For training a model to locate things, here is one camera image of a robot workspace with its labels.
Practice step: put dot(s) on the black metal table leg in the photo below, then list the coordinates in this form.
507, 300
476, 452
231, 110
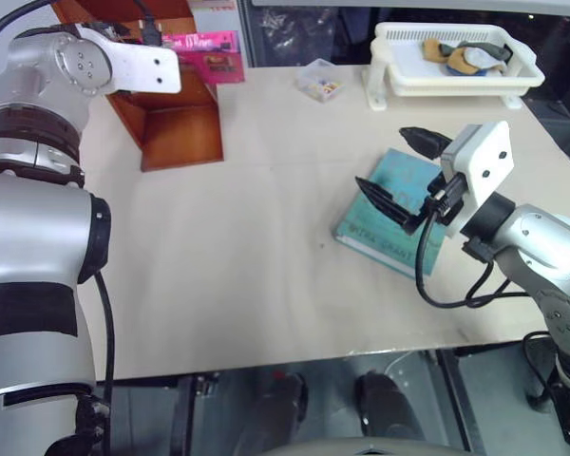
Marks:
185, 413
456, 404

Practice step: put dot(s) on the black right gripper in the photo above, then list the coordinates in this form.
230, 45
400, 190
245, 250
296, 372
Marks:
444, 199

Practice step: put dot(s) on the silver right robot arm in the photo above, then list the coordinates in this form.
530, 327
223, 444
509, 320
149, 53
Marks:
541, 247

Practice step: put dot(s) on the brown wooden bookshelf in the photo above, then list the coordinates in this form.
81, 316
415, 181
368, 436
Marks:
180, 133

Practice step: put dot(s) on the white plastic basket rack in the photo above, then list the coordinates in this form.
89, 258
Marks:
408, 62

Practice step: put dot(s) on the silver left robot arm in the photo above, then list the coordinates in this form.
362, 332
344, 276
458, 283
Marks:
28, 228

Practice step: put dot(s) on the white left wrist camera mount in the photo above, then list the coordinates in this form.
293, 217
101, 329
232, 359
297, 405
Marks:
138, 66

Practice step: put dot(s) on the tan fabric item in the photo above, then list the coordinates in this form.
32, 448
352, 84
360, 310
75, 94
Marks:
434, 50

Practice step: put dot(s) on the teal hardcover book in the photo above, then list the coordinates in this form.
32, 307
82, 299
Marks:
375, 223

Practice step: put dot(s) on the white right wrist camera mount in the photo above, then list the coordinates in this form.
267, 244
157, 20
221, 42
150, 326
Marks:
489, 161

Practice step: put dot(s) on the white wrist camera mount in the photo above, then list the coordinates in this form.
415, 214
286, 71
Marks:
138, 66
489, 161

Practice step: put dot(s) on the pink box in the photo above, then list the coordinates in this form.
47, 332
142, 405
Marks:
218, 62

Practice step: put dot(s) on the grey metal frame post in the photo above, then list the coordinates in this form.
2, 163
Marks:
247, 33

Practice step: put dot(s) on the orange and blue fabric item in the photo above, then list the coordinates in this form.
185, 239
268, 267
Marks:
461, 62

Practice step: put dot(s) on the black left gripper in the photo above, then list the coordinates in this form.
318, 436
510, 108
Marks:
114, 31

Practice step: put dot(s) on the dark rounded robot foot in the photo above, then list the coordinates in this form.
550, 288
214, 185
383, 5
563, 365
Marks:
282, 408
385, 408

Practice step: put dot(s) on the clear box of small items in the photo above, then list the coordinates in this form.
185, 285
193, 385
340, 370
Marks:
320, 81

